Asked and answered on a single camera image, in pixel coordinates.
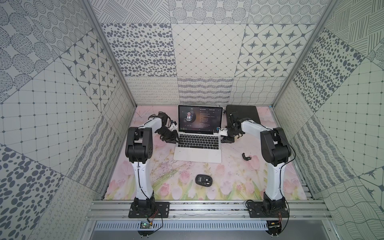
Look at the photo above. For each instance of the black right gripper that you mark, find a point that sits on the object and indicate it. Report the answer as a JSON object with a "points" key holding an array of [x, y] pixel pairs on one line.
{"points": [[227, 140]]}

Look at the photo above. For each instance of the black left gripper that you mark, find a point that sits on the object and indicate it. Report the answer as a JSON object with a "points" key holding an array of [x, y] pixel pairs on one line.
{"points": [[167, 134]]}

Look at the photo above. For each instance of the black mouse battery cover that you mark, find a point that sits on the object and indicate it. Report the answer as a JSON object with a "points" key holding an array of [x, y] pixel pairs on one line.
{"points": [[245, 157]]}

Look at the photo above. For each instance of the black wireless mouse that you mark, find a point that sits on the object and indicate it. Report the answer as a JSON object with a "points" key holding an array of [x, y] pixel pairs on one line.
{"points": [[204, 180]]}

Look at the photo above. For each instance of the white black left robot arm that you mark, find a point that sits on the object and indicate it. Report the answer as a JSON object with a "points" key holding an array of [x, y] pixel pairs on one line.
{"points": [[139, 149]]}

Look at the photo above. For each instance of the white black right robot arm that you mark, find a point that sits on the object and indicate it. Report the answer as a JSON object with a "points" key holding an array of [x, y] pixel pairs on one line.
{"points": [[275, 151]]}

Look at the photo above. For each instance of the silver laptop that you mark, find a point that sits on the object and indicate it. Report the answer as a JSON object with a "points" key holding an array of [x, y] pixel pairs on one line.
{"points": [[199, 140]]}

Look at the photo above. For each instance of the black plastic tool case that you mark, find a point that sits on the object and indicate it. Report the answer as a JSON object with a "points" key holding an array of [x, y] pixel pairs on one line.
{"points": [[240, 112]]}

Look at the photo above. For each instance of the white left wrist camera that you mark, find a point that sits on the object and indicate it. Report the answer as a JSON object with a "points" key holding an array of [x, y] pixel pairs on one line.
{"points": [[173, 127]]}

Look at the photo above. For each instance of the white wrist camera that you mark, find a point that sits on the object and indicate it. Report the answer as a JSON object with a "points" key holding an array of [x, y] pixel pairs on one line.
{"points": [[173, 127], [221, 131]]}

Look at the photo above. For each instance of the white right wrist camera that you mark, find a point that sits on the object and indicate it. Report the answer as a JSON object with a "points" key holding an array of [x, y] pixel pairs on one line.
{"points": [[221, 131]]}

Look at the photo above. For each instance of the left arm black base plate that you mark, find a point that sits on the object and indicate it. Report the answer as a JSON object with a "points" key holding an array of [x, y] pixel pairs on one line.
{"points": [[148, 209]]}

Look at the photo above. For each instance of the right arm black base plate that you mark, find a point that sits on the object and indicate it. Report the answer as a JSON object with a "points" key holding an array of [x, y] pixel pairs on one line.
{"points": [[268, 208]]}

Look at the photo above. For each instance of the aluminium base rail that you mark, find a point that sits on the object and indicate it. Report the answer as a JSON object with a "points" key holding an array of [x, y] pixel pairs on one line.
{"points": [[211, 210]]}

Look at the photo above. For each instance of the white perforated cable duct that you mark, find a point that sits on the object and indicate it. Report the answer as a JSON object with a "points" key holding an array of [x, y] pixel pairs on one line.
{"points": [[194, 225]]}

